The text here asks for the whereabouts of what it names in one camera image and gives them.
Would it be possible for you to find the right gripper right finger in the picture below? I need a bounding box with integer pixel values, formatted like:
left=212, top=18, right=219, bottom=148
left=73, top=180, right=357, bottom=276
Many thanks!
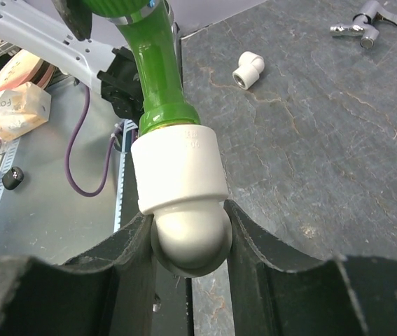
left=224, top=200, right=397, bottom=335

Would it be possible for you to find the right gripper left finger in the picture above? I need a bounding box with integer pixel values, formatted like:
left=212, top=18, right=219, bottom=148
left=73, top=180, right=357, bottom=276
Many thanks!
left=0, top=214, right=155, bottom=335

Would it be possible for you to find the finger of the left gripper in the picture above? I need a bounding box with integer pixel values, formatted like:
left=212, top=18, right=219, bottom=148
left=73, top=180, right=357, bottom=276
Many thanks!
left=52, top=0, right=92, bottom=39

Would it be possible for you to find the green water faucet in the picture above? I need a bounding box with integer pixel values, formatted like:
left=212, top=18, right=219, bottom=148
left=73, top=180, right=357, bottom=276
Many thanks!
left=83, top=1, right=200, bottom=135

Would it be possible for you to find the white elbow fitting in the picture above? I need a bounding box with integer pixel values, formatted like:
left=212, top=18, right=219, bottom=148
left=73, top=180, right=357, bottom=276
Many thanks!
left=131, top=124, right=232, bottom=278

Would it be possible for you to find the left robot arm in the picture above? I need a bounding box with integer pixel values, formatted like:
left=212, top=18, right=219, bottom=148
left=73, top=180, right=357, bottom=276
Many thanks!
left=0, top=1, right=144, bottom=123

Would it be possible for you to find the white elbow fitting left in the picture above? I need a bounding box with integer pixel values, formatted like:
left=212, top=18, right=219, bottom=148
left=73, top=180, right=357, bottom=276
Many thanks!
left=232, top=51, right=265, bottom=90

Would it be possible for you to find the crumpled paper bag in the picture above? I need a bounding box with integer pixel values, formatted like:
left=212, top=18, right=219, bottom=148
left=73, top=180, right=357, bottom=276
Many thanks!
left=0, top=82, right=51, bottom=142

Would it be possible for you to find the small black knob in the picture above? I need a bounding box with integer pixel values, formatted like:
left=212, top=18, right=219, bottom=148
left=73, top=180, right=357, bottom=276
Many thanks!
left=2, top=166, right=25, bottom=190

